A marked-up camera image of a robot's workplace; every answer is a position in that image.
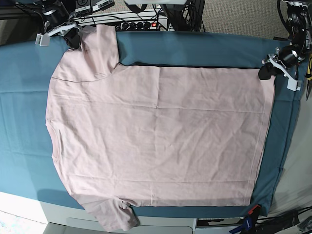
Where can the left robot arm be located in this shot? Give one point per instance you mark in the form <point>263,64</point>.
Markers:
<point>299,26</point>

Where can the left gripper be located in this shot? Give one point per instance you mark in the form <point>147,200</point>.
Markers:
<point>281,63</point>

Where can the black power strip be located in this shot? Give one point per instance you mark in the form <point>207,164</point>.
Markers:
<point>137,26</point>

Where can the orange blue clamp bottom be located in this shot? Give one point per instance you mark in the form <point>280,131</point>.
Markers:
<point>249,221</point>

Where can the yellow handled pliers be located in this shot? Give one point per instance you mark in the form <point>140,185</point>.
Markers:
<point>309,78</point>

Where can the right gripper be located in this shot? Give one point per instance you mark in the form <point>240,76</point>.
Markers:
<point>59,22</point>

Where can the pink T-shirt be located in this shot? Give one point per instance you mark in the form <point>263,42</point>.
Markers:
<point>128,136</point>

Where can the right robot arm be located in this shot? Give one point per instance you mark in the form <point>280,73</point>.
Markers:
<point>40,3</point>

